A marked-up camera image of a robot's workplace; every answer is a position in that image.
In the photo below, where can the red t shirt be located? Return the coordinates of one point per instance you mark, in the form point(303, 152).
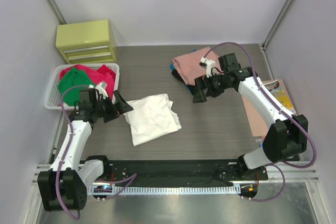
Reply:
point(98, 76)

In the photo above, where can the pink t shirt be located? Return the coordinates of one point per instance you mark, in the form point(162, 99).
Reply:
point(188, 65)

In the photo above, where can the white slotted cable duct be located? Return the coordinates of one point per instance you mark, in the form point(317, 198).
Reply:
point(104, 190)

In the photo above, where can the white printed t shirt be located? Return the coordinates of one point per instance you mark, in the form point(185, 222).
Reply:
point(152, 117)

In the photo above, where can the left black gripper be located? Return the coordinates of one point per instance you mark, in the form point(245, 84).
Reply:
point(110, 109)

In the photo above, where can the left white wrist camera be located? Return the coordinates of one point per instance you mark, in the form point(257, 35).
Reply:
point(100, 88)

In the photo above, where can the yellow-green drawer box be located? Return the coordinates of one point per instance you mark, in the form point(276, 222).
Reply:
point(87, 42)

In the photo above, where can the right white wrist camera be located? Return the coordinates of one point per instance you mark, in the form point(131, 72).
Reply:
point(208, 65)

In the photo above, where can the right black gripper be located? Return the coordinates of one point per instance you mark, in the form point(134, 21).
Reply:
point(203, 87)

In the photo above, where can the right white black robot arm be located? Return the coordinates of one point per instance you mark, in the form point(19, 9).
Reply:
point(287, 132)

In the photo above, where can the blue t shirt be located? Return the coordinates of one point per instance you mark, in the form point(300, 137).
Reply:
point(190, 88)

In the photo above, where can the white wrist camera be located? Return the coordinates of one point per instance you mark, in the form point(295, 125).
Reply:
point(208, 65)
point(100, 88)

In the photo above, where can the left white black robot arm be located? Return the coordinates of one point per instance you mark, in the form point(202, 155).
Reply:
point(65, 184)

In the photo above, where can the brown cardboard sheet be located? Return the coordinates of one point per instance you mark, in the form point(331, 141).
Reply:
point(257, 125)

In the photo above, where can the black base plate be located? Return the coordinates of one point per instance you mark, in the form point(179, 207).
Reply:
point(190, 173)

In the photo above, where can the white plastic basket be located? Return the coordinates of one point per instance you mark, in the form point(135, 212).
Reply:
point(52, 96)

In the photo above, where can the green t shirt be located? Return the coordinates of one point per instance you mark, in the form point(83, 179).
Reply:
point(73, 77)

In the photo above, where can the black t shirt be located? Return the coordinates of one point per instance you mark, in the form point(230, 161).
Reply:
point(177, 74)

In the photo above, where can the yellow picture book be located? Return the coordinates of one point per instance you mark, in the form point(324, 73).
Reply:
point(278, 90)

